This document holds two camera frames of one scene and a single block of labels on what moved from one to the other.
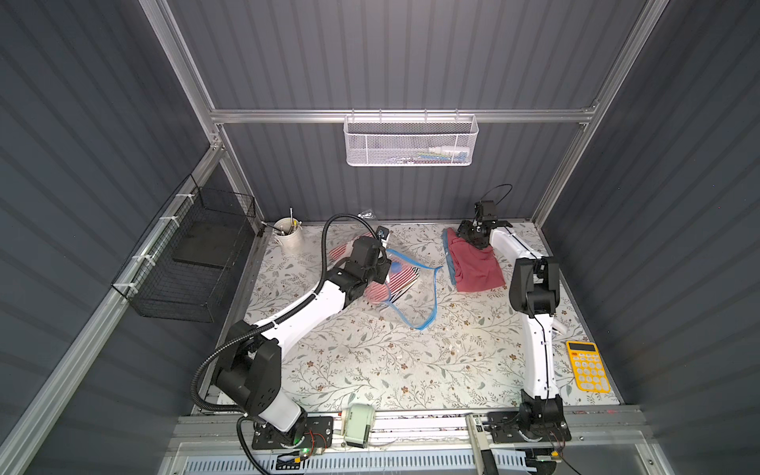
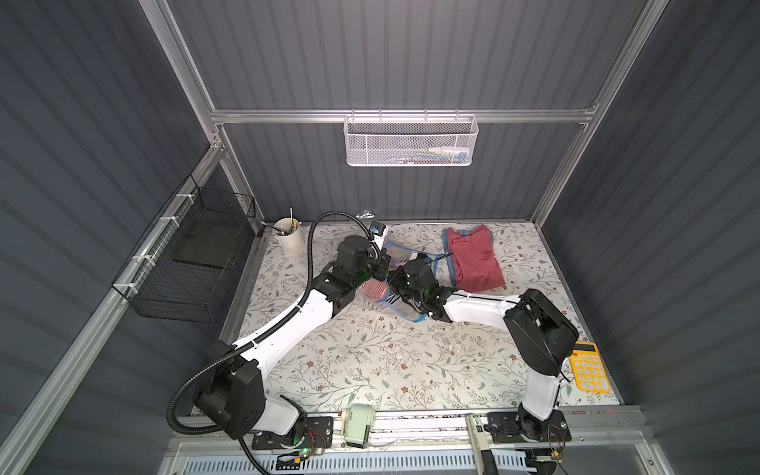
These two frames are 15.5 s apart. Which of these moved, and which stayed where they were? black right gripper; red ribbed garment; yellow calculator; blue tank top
Moved: black right gripper
Stayed: yellow calculator; blue tank top; red ribbed garment
